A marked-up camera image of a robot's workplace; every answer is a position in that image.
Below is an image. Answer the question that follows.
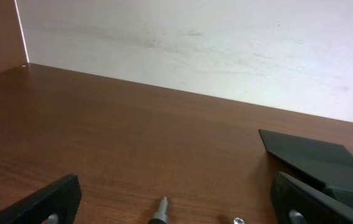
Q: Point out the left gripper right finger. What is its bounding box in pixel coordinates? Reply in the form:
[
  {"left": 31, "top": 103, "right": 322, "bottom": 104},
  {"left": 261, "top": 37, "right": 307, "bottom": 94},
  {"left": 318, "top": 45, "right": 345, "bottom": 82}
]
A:
[{"left": 270, "top": 172, "right": 353, "bottom": 224}]

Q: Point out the yellow black screwdriver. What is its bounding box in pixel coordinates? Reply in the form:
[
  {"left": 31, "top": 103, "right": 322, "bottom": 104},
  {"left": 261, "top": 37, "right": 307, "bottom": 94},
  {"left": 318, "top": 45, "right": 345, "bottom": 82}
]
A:
[{"left": 147, "top": 197, "right": 168, "bottom": 224}]

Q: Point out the orange socket bit rail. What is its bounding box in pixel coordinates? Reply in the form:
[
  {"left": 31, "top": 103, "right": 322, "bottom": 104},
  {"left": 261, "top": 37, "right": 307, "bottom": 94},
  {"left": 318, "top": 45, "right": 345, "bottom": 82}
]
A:
[{"left": 233, "top": 217, "right": 245, "bottom": 224}]

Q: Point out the black open gift box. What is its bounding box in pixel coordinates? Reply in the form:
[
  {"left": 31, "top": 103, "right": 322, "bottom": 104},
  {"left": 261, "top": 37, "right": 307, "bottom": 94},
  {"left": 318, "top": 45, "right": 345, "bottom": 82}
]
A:
[{"left": 259, "top": 129, "right": 353, "bottom": 208}]

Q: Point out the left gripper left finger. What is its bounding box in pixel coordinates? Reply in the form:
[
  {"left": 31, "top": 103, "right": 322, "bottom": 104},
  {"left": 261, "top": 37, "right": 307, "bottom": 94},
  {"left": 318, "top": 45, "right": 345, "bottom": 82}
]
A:
[{"left": 0, "top": 174, "right": 82, "bottom": 224}]

